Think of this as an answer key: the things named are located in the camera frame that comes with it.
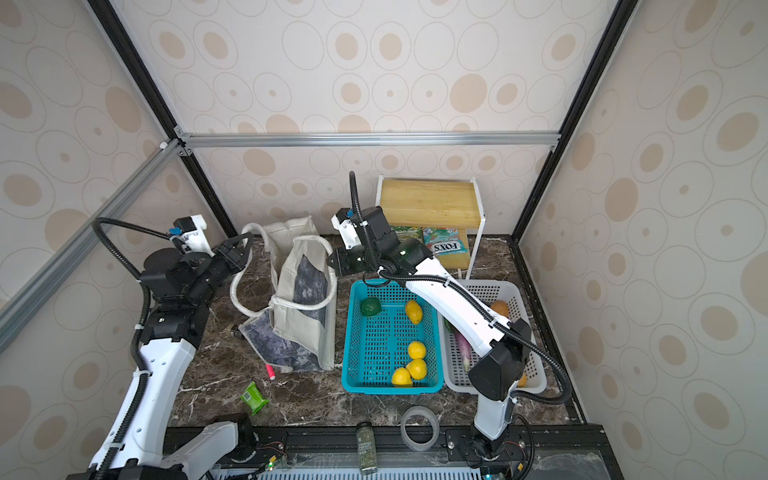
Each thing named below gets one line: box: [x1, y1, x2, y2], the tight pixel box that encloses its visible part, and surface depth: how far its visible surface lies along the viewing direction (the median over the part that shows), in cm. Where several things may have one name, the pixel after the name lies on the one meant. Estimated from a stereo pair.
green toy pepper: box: [360, 297, 382, 317], surface depth 96 cm
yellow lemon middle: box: [408, 341, 427, 359], surface depth 87 cm
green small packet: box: [240, 381, 270, 416], surface depth 81 cm
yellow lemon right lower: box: [406, 358, 427, 380], surface depth 84 cm
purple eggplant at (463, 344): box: [446, 319, 471, 372], surface depth 89 cm
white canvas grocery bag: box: [230, 216, 338, 371], surface depth 77 cm
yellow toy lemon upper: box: [406, 300, 423, 325], surface depth 95 cm
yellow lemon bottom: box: [392, 367, 413, 386], surface depth 83 cm
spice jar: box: [356, 421, 378, 476], surface depth 71 cm
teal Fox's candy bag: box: [422, 227, 469, 256], surface depth 98 cm
